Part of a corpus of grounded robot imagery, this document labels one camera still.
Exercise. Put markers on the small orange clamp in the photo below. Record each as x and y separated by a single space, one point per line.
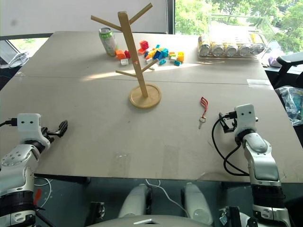
37 196

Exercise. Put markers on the large blue building block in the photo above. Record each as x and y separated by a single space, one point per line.
158 55

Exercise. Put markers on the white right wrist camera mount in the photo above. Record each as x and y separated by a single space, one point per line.
246 118

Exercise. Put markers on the purple and white packet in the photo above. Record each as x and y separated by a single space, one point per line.
273 61

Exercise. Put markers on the black office chair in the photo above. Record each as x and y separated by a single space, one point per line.
291 71

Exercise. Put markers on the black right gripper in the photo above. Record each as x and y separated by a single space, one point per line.
233 128

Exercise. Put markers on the green drink can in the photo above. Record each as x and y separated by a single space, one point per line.
108 42

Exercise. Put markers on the silver drink can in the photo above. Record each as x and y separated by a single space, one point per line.
217 50
244 50
205 50
257 49
231 50

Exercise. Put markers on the wooden tree-shaped hanger stand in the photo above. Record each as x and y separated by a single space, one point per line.
132 59

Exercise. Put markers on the white crumpled cloth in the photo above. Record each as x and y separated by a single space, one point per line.
19 59

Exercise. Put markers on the flat orange building block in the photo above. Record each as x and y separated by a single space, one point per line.
141 51

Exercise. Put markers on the clear bag with blue items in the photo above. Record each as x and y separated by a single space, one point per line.
293 104

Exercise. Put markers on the grey robot torso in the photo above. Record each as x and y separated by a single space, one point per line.
146 221

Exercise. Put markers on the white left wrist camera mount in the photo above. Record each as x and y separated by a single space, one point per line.
28 126

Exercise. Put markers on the yellow building block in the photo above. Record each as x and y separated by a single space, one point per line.
180 56
152 53

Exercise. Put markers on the cyan building block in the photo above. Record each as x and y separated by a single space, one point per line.
177 63
165 52

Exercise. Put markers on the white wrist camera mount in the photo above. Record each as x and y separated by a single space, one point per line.
246 118
28 126

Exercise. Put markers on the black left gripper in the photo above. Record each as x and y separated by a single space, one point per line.
46 134

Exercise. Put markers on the clear tape strip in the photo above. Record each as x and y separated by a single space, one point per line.
259 82

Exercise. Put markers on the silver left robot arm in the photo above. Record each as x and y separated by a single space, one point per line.
16 160

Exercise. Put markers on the clear plastic can rack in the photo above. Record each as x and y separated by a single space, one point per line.
236 28

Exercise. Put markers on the black table frame bar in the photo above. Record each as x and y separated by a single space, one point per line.
64 178

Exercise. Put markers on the dark window frame post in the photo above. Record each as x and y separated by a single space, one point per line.
170 16

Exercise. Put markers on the white rounded robot leg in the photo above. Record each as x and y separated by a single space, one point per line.
197 203
135 201

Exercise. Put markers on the white building block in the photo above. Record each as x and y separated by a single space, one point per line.
149 60
124 62

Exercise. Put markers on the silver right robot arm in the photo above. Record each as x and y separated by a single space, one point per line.
262 160

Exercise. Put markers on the large orange building block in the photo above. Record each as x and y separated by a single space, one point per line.
120 55

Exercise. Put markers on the red building block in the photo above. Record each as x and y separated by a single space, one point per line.
127 54
144 44

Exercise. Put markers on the small orange building block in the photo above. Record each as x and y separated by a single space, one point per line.
171 54

